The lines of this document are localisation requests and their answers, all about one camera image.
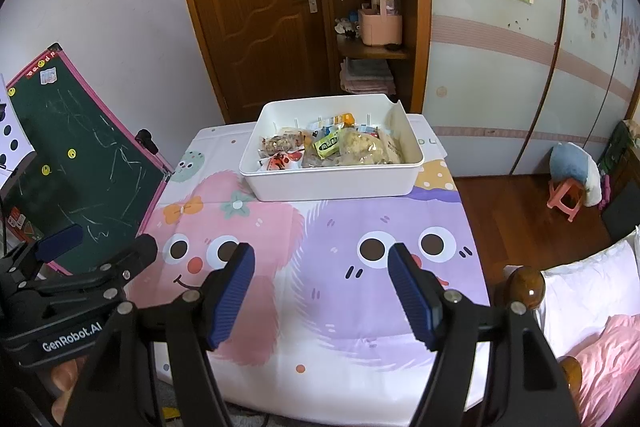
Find black chalkboard knob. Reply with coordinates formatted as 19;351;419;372
136;129;160;156

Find pink basket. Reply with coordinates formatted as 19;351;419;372
357;0;403;48

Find black box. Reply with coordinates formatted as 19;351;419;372
600;187;640;243

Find beige wafer packet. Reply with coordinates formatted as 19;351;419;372
375;129;405;164

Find small gold candy packet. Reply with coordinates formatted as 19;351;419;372
260;134;301;155

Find green chalkboard pink frame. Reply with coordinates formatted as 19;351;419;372
0;43;172;275

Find wooden corner shelf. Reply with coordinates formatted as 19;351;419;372
320;0;432;114

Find cartoon printed tablecloth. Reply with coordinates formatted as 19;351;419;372
122;112;491;425

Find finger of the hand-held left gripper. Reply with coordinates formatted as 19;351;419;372
20;234;158;304
35;223;85;265

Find wooden door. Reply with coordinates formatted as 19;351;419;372
169;0;333;124

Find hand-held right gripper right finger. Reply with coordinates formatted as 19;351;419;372
387;243;583;427

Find green snack packet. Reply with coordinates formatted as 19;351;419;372
312;134;341;159

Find white plastic bin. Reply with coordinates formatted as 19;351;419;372
238;93;426;202

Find clear packet pale crackers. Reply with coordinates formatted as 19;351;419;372
336;128;388;165

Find wooden bedpost knob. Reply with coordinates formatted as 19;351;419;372
557;354;583;395
502;264;547;313

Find folded towels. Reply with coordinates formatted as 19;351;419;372
340;58;396;95

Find pink quilt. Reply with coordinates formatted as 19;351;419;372
570;314;640;427

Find floral wardrobe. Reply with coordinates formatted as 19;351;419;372
422;0;640;180

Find person's left hand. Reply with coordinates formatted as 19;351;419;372
50;357;88;427

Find red orange snack packet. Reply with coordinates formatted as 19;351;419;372
258;152;306;172

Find white dotted board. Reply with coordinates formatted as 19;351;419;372
0;74;37;178

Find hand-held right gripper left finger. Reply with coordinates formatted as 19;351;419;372
62;242;257;427

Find pink plastic stool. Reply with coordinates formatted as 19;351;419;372
547;181;586;223

